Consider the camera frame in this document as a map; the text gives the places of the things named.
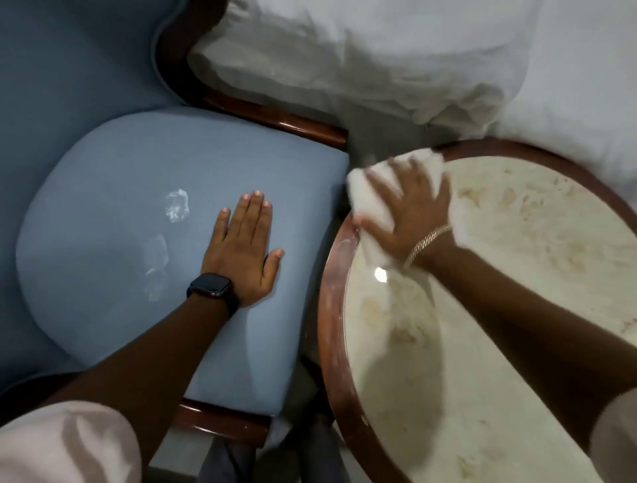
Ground person's right hand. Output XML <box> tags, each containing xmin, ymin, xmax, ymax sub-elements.
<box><xmin>354</xmin><ymin>156</ymin><xmax>456</xmax><ymax>264</ymax></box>

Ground white crumpled duvet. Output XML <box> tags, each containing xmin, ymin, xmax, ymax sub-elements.
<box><xmin>186</xmin><ymin>0</ymin><xmax>544</xmax><ymax>141</ymax></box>

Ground light pink sleeve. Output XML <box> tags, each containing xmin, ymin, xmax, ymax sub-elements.
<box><xmin>0</xmin><ymin>400</ymin><xmax>143</xmax><ymax>483</ymax></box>
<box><xmin>589</xmin><ymin>387</ymin><xmax>637</xmax><ymax>483</ymax></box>

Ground light pink right sleeve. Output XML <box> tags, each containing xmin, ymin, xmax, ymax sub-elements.
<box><xmin>589</xmin><ymin>387</ymin><xmax>637</xmax><ymax>483</ymax></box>

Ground person's left forearm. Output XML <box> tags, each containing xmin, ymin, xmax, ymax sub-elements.
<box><xmin>42</xmin><ymin>294</ymin><xmax>234</xmax><ymax>461</ymax></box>

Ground person's grey trousers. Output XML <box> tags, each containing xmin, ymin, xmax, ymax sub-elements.
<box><xmin>208</xmin><ymin>418</ymin><xmax>349</xmax><ymax>483</ymax></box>

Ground round marble-top wooden table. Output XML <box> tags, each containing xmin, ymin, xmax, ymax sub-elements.
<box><xmin>318</xmin><ymin>138</ymin><xmax>637</xmax><ymax>483</ymax></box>

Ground black smartwatch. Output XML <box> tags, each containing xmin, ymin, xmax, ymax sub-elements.
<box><xmin>186</xmin><ymin>273</ymin><xmax>241</xmax><ymax>319</ymax></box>

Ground clear plastic scrap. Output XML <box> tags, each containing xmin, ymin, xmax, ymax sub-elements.
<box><xmin>164</xmin><ymin>188</ymin><xmax>191</xmax><ymax>224</ymax></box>

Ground person's right forearm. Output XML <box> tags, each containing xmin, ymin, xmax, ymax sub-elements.
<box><xmin>417</xmin><ymin>238</ymin><xmax>637</xmax><ymax>449</ymax></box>

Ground white bed sheet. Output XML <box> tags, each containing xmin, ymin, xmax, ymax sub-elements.
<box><xmin>477</xmin><ymin>0</ymin><xmax>637</xmax><ymax>202</ymax></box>

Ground blue upholstered wooden armchair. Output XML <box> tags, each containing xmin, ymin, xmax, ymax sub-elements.
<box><xmin>0</xmin><ymin>0</ymin><xmax>350</xmax><ymax>449</ymax></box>

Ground white cleaning cloth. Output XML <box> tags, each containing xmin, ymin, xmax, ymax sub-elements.
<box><xmin>346</xmin><ymin>148</ymin><xmax>469</xmax><ymax>273</ymax></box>

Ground gold chain bracelet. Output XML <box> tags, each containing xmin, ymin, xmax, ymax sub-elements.
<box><xmin>403</xmin><ymin>224</ymin><xmax>454</xmax><ymax>270</ymax></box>

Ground person's left hand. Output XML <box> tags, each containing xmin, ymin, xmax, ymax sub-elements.
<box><xmin>200</xmin><ymin>190</ymin><xmax>285</xmax><ymax>308</ymax></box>

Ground light pink left sleeve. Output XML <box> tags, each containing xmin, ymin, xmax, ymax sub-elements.
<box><xmin>0</xmin><ymin>400</ymin><xmax>143</xmax><ymax>483</ymax></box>

